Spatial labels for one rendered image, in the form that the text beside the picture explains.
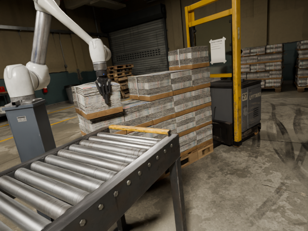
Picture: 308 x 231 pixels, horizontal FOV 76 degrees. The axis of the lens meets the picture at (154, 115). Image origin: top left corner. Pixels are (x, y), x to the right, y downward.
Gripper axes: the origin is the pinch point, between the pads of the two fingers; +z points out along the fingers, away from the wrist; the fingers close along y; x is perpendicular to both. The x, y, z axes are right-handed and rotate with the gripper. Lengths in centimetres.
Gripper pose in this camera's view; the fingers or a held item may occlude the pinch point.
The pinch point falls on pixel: (106, 98)
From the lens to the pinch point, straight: 148.7
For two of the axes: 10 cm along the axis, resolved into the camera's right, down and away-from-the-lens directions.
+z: 1.2, 9.6, 2.5
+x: 5.9, 1.3, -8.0
